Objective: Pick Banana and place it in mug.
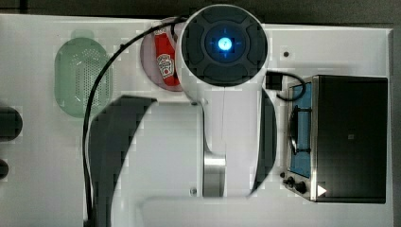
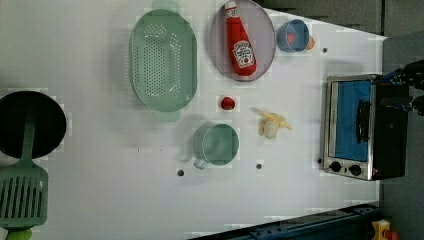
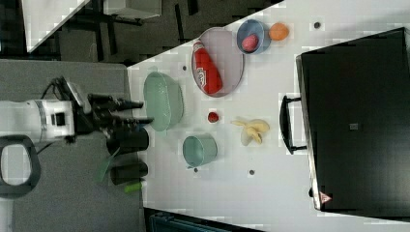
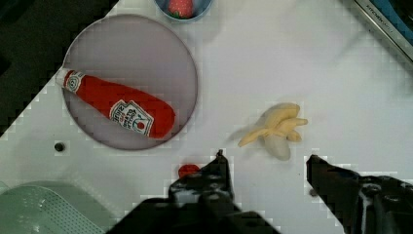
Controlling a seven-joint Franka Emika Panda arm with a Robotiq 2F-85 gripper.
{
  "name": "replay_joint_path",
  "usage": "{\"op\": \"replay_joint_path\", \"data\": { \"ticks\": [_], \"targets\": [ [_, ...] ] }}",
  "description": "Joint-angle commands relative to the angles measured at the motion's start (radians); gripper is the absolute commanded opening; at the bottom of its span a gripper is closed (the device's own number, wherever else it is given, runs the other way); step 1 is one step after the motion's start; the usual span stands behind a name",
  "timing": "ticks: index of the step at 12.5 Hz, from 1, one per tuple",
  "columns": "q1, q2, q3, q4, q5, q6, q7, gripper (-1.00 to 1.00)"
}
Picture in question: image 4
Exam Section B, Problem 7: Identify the small red plush tomato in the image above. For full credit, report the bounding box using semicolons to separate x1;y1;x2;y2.
178;164;200;177

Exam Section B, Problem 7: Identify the grey round plate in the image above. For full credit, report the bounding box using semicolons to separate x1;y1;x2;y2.
62;15;199;150

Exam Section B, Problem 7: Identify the yellow plush peeled banana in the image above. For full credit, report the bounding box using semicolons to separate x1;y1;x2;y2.
238;102;308;161

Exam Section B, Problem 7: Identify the black toaster oven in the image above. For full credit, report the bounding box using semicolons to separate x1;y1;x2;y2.
338;0;413;66

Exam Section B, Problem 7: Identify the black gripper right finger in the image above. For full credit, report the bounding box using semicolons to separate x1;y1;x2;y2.
306;155;413;234

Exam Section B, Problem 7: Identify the red plush strawberry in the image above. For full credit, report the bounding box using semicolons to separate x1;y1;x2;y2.
168;0;194;19

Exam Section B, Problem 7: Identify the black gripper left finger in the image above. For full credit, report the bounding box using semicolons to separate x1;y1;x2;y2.
106;150;281;234

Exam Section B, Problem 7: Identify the red plush ketchup bottle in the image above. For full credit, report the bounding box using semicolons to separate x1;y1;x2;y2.
56;68;175;138

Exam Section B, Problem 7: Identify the blue bowl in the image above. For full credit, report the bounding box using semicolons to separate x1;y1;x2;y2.
153;0;213;22

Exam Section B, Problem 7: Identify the green perforated colander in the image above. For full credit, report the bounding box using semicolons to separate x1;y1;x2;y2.
0;181;116;234

